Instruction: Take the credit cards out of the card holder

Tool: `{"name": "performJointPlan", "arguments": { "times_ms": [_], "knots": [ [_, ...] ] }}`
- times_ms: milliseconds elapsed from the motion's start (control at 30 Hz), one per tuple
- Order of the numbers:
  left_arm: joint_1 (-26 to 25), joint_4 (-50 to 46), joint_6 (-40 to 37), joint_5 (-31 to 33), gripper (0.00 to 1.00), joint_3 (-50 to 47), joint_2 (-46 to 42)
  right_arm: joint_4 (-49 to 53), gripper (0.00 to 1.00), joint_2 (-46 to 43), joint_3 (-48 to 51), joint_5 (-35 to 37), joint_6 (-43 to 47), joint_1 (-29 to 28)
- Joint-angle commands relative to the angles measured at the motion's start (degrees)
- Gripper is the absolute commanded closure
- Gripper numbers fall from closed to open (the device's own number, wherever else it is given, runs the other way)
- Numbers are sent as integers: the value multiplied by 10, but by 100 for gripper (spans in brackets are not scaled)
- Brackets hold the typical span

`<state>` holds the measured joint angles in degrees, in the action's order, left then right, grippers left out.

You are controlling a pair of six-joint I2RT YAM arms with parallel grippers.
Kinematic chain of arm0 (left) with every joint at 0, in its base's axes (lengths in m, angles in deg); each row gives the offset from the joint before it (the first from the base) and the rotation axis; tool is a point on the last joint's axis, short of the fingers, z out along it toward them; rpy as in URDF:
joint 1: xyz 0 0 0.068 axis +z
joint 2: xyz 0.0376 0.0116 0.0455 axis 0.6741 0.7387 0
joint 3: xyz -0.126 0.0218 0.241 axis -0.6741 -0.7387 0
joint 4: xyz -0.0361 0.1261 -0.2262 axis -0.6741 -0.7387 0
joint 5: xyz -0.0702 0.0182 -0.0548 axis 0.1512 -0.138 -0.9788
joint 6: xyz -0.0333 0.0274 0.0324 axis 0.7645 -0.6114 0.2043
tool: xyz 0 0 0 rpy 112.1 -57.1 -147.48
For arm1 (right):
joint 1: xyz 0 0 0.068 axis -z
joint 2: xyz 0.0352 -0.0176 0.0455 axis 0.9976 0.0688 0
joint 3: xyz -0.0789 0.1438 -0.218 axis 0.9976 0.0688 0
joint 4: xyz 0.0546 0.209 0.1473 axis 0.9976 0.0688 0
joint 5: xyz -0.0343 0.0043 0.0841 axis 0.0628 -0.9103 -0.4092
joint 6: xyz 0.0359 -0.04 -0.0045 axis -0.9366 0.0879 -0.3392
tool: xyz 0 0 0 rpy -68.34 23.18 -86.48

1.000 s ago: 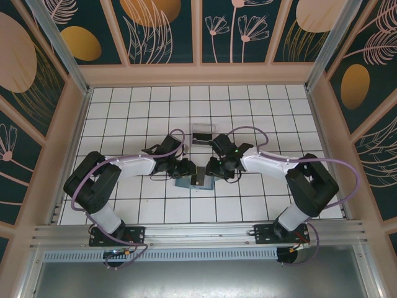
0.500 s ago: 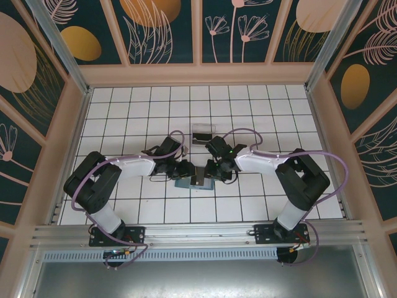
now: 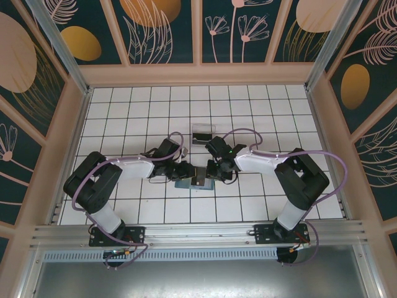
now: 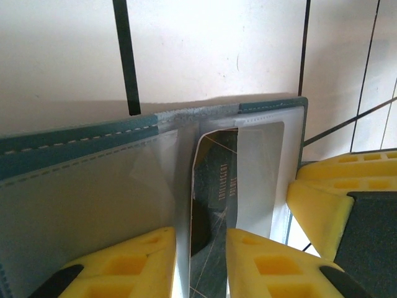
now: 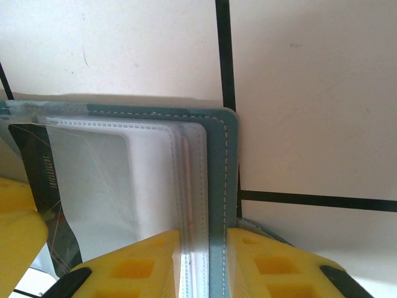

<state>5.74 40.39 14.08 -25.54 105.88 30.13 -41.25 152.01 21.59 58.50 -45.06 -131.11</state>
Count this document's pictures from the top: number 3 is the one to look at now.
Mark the black credit card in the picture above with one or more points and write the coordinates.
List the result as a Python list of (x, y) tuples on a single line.
[(199, 180), (201, 137)]

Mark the teal card holder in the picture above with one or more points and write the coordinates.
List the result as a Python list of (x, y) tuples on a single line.
[(183, 185)]

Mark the clear acrylic box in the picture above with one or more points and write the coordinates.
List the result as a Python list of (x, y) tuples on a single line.
[(204, 128)]

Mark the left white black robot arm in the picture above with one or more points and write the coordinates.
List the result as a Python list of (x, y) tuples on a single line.
[(133, 167)]

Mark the grey metal sheet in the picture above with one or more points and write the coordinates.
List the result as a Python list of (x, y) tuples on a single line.
[(198, 279)]

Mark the small circuit board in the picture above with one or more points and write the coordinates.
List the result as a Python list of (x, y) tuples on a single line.
[(119, 253)]

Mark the aluminium mounting rail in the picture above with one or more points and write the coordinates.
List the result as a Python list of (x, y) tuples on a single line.
[(198, 232)]

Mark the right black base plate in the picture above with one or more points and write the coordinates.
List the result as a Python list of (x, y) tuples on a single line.
[(263, 234)]

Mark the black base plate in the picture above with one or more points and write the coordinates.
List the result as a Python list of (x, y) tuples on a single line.
[(263, 234), (136, 234)]

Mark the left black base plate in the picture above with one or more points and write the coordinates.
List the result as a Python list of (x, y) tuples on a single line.
[(136, 234)]

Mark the aluminium corner post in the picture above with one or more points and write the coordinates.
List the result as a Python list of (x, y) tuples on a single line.
[(60, 46), (331, 46)]

